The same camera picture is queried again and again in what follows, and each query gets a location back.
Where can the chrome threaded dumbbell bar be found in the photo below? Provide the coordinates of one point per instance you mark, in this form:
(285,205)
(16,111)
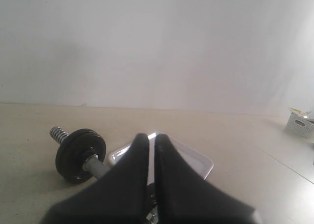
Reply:
(98,169)

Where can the white perforated storage basket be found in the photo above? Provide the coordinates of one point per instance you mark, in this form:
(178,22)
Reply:
(301,123)

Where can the white rectangular plastic tray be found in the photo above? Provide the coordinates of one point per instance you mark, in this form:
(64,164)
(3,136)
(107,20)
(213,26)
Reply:
(200,163)

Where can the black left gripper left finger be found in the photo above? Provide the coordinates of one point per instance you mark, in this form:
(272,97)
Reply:
(118,197)

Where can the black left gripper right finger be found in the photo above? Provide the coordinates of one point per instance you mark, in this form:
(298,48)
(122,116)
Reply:
(184,197)

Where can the black plate bar end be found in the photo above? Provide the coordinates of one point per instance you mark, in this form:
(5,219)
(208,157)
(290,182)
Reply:
(69,161)

